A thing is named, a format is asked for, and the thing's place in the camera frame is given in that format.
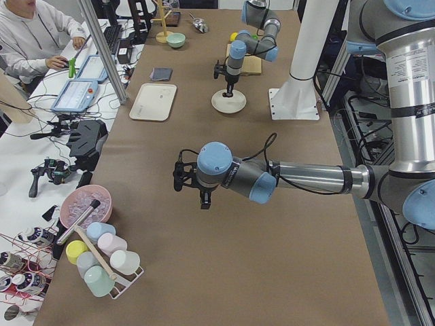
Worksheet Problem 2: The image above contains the wooden pestle stick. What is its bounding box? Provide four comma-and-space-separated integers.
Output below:
75, 226, 117, 280

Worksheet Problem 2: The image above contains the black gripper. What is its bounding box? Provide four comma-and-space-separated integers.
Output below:
213, 59, 241, 98
173, 151, 217, 209

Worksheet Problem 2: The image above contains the pink bowl with ice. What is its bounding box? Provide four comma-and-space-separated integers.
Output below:
60, 185, 113, 228

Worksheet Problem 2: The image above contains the blue teach pendant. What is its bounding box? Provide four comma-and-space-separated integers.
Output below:
77, 55, 108, 84
51, 79, 99, 113

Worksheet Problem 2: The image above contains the grey folded cloth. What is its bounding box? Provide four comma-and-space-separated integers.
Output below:
149, 67, 173, 82

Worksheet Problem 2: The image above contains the person in white hoodie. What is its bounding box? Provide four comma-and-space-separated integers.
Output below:
1, 1, 86, 84

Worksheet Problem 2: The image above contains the light blue cup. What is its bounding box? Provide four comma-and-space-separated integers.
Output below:
86, 222, 116, 244

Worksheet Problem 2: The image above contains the mint cup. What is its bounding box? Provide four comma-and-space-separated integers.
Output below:
84, 266, 115, 297

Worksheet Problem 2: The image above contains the white cup rack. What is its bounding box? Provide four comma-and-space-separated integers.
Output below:
109, 266, 145, 300

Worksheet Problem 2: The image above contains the mint green bowl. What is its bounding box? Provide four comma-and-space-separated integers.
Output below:
167, 33, 186, 49

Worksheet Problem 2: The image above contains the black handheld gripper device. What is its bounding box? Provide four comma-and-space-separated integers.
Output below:
29, 158, 73, 198

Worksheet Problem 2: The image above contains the cream rabbit tray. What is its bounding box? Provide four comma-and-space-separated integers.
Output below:
129, 83, 177, 122

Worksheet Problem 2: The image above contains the aluminium frame post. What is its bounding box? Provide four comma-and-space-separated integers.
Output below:
77, 0, 127, 105

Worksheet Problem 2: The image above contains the white cup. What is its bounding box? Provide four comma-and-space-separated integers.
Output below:
110, 250, 140, 275

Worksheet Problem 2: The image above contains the steel scoop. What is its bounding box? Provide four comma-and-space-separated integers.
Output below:
189, 13, 209, 34

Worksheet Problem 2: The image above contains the yellow cup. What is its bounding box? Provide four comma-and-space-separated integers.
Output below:
66, 240, 89, 265

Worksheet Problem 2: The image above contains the wooden cup tree stand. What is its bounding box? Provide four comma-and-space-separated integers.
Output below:
151, 0, 173, 43

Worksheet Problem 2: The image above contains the black keyboard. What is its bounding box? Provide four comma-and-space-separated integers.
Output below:
103, 24, 122, 54

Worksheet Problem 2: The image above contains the grey cup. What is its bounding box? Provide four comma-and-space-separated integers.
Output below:
76, 251, 100, 278

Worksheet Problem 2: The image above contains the steel muddler in bowl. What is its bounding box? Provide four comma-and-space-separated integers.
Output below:
56, 200, 101, 246

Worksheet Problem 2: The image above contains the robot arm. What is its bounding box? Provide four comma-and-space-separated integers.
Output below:
173, 1, 434, 230
213, 1, 281, 98

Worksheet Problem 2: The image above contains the pink cup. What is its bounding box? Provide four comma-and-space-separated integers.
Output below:
97, 232, 128, 257

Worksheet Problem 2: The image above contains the cream round plate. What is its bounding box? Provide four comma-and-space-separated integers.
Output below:
211, 90, 247, 114

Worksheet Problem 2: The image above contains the green marker stand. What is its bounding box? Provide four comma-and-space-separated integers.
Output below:
68, 58, 76, 79

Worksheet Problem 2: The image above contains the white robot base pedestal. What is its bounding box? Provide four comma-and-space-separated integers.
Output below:
269, 0, 339, 120

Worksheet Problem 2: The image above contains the yellow lemon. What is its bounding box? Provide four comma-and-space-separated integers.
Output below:
230, 32, 238, 42

